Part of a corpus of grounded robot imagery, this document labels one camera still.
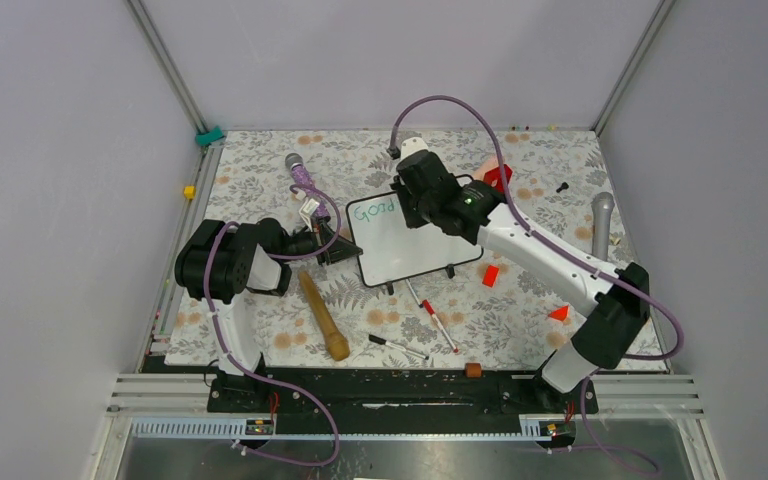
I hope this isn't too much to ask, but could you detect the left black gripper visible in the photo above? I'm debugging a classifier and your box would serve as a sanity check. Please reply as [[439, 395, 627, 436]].
[[278, 216, 362, 266]]

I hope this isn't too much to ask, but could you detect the white whiteboard black frame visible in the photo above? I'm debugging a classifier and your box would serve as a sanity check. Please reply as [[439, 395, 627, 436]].
[[345, 192, 484, 287]]

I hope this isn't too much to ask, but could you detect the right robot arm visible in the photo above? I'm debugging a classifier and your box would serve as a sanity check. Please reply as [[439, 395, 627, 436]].
[[392, 137, 650, 412]]

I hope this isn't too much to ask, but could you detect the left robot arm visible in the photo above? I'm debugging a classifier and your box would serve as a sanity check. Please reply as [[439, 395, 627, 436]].
[[174, 215, 363, 411]]

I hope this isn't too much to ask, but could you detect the floral patterned mat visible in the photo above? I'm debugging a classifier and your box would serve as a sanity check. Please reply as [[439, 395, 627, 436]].
[[206, 130, 611, 370]]

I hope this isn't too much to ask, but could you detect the purple glitter microphone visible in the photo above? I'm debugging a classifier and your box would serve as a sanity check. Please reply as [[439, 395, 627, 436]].
[[285, 153, 331, 221]]

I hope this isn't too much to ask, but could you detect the red square block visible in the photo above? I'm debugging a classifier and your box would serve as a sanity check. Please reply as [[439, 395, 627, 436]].
[[482, 165, 513, 193]]

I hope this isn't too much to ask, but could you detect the red rectangular block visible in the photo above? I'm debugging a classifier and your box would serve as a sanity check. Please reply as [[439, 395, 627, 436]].
[[482, 265, 500, 288]]

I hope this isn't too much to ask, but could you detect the red capped marker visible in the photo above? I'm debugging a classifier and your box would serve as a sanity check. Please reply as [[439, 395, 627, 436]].
[[421, 299, 459, 354]]

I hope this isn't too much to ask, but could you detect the blue capped marker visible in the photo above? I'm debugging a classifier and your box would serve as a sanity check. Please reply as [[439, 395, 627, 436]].
[[404, 279, 423, 307]]

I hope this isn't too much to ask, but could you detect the black capped marker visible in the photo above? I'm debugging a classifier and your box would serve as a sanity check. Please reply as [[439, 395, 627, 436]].
[[368, 334, 430, 361]]

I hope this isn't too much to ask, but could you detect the teal clamp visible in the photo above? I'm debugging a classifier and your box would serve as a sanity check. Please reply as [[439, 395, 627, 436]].
[[195, 126, 225, 147]]

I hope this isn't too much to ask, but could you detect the silver grey microphone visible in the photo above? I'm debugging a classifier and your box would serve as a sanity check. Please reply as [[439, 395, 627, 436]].
[[591, 192, 615, 261]]

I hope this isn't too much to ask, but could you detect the red wedge block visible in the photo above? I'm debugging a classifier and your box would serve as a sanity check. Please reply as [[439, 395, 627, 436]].
[[548, 305, 570, 322]]

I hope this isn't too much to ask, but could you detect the brown small block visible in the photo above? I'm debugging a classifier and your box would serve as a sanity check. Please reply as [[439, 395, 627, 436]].
[[464, 362, 483, 378]]

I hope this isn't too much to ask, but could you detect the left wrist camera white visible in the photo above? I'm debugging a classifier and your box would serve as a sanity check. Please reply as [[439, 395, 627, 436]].
[[299, 197, 321, 230]]

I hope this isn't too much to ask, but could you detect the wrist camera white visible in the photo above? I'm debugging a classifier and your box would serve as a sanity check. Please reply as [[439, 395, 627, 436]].
[[387, 137, 428, 161], [299, 197, 321, 230]]

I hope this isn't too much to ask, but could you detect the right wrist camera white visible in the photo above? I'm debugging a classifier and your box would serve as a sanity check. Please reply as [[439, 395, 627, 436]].
[[387, 137, 428, 161]]

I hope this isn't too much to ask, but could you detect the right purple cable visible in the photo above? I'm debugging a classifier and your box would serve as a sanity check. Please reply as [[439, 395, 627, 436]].
[[389, 95, 686, 475]]

